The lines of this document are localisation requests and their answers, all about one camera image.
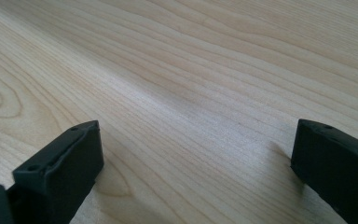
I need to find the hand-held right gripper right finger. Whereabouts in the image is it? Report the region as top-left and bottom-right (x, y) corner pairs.
(290, 119), (358, 224)

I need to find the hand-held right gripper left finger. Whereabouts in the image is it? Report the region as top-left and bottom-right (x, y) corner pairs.
(7, 119), (105, 224)

